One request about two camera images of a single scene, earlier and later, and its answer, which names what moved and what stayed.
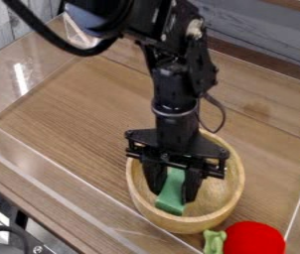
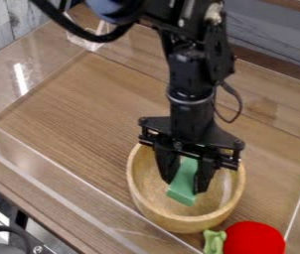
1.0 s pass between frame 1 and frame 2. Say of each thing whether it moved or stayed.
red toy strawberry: stayed
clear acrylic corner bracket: stayed
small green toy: stayed
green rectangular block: moved
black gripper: moved
